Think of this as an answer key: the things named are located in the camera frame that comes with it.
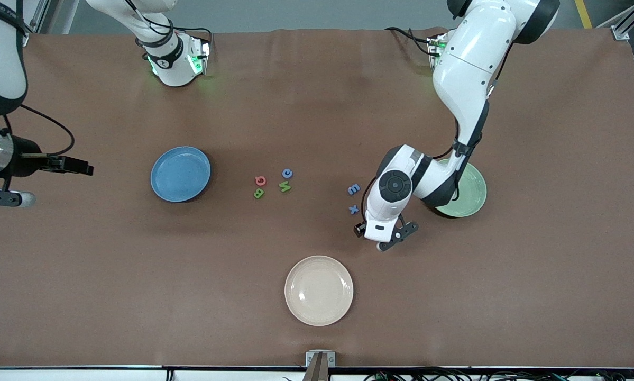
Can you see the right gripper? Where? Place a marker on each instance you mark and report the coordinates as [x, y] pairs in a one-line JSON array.
[[25, 158]]

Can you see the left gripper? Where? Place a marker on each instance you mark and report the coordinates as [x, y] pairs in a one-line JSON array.
[[358, 229]]

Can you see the blue foam letter x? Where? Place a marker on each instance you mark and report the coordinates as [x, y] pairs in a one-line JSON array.
[[354, 209]]

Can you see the blue foam letter m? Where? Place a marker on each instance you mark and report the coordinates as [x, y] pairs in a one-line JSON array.
[[354, 189]]

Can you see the green foam letter N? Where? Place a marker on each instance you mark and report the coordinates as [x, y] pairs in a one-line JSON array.
[[285, 186]]

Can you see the blue foam letter C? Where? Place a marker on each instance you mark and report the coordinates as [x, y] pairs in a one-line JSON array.
[[284, 173]]

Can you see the green foam letter B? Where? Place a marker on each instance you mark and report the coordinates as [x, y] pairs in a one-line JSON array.
[[259, 193]]

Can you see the red foam letter Q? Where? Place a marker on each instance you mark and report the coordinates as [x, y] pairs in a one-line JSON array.
[[256, 181]]

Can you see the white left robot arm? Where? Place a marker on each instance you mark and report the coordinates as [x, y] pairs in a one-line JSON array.
[[465, 69]]

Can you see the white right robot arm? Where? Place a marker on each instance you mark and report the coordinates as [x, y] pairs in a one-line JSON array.
[[174, 69]]

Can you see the beige plate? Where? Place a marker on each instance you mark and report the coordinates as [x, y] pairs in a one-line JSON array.
[[319, 290]]

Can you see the blue plate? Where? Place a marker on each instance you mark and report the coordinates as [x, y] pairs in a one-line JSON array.
[[180, 174]]

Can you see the green plate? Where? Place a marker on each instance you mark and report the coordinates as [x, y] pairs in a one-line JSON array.
[[470, 196]]

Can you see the brown table cover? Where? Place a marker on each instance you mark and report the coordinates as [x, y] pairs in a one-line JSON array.
[[316, 116]]

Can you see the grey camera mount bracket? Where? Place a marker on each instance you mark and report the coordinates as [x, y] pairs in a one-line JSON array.
[[320, 359]]

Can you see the aluminium frame profile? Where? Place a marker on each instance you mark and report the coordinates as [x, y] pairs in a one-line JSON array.
[[621, 33], [42, 13]]

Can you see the white table edge rail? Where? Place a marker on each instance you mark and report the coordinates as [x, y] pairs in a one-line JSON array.
[[84, 374]]

